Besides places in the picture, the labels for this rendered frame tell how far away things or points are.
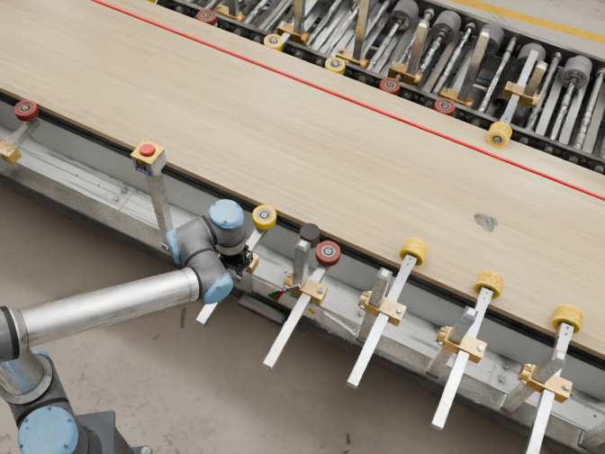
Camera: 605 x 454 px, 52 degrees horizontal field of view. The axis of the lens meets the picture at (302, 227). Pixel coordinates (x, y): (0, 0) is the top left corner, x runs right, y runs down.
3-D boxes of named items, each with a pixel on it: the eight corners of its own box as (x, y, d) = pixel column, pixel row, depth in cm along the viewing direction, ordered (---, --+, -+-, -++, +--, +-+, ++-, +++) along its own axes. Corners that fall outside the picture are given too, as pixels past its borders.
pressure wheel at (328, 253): (330, 281, 206) (334, 264, 196) (310, 271, 208) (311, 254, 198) (340, 263, 210) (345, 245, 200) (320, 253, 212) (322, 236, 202)
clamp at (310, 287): (320, 306, 198) (320, 299, 194) (283, 289, 201) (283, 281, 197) (327, 293, 201) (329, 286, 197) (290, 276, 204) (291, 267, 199)
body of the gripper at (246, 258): (241, 279, 188) (239, 259, 178) (217, 267, 190) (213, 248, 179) (254, 259, 191) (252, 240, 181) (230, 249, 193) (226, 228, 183)
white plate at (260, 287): (320, 323, 208) (321, 311, 199) (252, 292, 213) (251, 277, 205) (320, 322, 208) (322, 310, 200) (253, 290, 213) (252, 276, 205)
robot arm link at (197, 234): (177, 259, 159) (220, 239, 162) (158, 227, 164) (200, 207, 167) (182, 276, 167) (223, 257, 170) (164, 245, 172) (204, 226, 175)
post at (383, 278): (365, 348, 208) (388, 280, 168) (355, 343, 209) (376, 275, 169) (368, 340, 210) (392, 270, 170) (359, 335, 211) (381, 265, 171)
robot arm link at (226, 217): (200, 205, 167) (232, 190, 170) (205, 231, 177) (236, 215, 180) (216, 231, 162) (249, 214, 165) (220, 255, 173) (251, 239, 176)
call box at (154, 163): (154, 180, 182) (150, 163, 176) (134, 171, 184) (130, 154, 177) (167, 164, 186) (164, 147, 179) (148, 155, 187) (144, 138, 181)
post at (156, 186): (172, 252, 220) (153, 174, 183) (160, 247, 221) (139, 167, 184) (179, 242, 222) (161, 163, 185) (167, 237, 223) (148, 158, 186)
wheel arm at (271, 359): (272, 372, 185) (272, 367, 182) (262, 367, 186) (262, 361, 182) (333, 261, 207) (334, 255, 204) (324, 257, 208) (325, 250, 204)
